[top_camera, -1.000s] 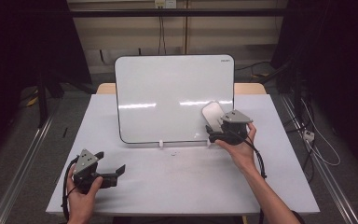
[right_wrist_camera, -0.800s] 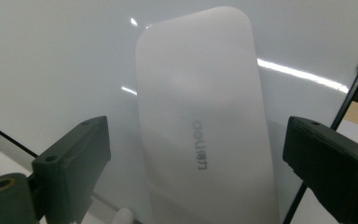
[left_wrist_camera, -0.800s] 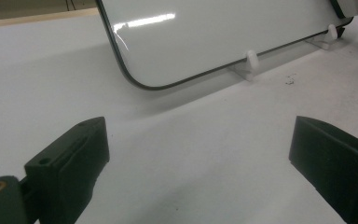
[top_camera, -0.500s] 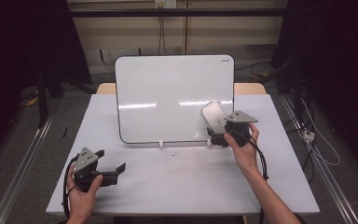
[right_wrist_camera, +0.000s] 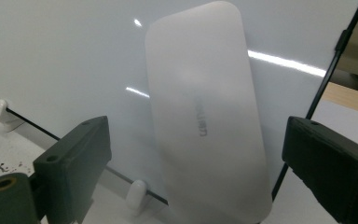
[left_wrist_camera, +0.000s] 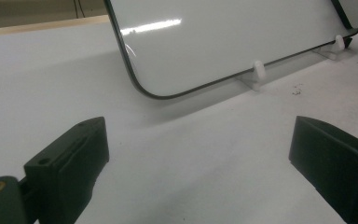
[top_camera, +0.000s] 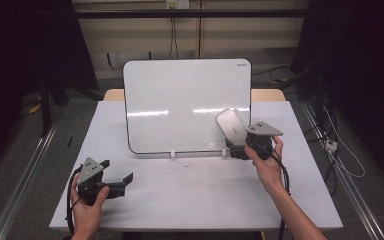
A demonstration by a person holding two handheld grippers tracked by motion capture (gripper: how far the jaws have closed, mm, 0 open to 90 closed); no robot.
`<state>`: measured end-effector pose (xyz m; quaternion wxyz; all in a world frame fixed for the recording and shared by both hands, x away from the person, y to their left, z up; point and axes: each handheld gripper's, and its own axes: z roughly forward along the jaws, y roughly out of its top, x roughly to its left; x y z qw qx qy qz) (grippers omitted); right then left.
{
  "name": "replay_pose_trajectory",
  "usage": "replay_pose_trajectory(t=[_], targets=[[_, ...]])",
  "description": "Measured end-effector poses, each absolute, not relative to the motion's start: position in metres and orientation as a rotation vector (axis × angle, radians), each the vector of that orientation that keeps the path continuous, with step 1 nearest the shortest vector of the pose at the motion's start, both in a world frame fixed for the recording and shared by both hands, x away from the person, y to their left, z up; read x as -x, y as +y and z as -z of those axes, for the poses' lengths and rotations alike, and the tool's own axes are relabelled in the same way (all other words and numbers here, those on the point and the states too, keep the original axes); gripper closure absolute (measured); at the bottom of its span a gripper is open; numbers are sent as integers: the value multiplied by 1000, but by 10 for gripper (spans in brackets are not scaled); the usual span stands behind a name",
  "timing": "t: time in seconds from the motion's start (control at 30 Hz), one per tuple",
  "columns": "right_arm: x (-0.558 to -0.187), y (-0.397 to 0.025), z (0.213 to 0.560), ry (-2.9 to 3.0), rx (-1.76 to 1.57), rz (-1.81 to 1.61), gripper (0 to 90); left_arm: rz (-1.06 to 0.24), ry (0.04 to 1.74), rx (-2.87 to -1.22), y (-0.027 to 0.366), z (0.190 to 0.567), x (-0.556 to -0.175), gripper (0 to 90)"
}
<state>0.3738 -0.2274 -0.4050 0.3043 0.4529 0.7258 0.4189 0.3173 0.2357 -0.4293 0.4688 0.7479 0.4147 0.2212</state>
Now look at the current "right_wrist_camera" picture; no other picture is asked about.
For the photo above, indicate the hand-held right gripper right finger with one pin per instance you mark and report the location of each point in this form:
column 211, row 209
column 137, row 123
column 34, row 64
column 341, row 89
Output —
column 332, row 168

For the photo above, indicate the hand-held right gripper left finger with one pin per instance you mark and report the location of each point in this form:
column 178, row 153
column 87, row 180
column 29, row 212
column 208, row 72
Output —
column 74, row 161

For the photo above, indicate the wooden table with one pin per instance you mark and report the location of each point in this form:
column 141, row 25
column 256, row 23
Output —
column 351, row 98

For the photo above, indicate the white whiteboard eraser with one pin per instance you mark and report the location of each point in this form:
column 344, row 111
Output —
column 205, row 109

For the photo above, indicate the white whiteboard with black frame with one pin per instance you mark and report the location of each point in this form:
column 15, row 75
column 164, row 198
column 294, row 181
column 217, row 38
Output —
column 59, row 62

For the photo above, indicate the white whiteboard support clip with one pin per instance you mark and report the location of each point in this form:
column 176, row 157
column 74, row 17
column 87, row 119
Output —
column 136, row 196
column 0, row 110

